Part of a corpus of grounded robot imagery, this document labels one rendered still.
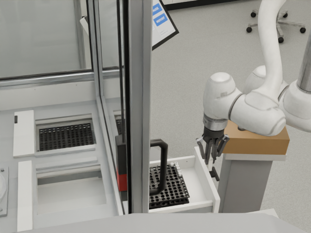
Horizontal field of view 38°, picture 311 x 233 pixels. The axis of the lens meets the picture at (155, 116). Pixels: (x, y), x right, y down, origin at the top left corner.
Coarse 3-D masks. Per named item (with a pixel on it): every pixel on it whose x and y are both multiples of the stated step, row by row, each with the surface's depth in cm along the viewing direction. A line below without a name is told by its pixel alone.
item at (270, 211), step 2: (272, 208) 184; (260, 210) 184; (262, 210) 183; (264, 210) 183; (266, 210) 183; (268, 210) 184; (270, 210) 184; (272, 210) 184; (274, 210) 184; (250, 212) 183; (252, 212) 183; (254, 212) 183; (256, 212) 183; (258, 212) 183; (260, 212) 183; (262, 212) 183; (264, 212) 183; (266, 212) 183; (268, 212) 183; (270, 212) 183; (272, 212) 183; (274, 212) 183; (268, 214) 182; (270, 214) 182; (272, 214) 182; (274, 214) 182; (276, 214) 182; (276, 216) 181
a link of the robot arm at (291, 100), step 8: (304, 56) 175; (304, 64) 176; (304, 72) 177; (296, 80) 187; (304, 80) 179; (288, 88) 189; (296, 88) 184; (304, 88) 181; (280, 96) 191; (288, 96) 186; (296, 96) 183; (304, 96) 181; (280, 104) 191; (288, 104) 187; (296, 104) 184; (304, 104) 182; (288, 112) 189; (296, 112) 186; (304, 112) 184; (288, 120) 191; (296, 120) 188; (304, 120) 186; (296, 128) 192; (304, 128) 188
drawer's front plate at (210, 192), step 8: (200, 160) 181; (200, 168) 181; (200, 176) 183; (208, 176) 174; (208, 184) 173; (208, 192) 174; (216, 192) 168; (208, 200) 175; (216, 200) 166; (216, 208) 169
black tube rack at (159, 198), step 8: (152, 168) 181; (168, 168) 182; (152, 176) 178; (168, 176) 178; (176, 176) 179; (152, 184) 174; (168, 184) 178; (176, 184) 175; (168, 192) 171; (176, 192) 172; (152, 200) 169; (160, 200) 168; (168, 200) 169; (176, 200) 172; (184, 200) 172; (152, 208) 170
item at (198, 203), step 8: (160, 160) 185; (168, 160) 185; (176, 160) 186; (184, 160) 187; (192, 160) 188; (184, 168) 190; (192, 168) 190; (184, 176) 187; (192, 176) 187; (192, 184) 183; (200, 184) 183; (192, 192) 180; (200, 192) 180; (192, 200) 177; (200, 200) 177; (160, 208) 166; (168, 208) 166; (176, 208) 167; (184, 208) 168; (192, 208) 169; (200, 208) 170; (208, 208) 171
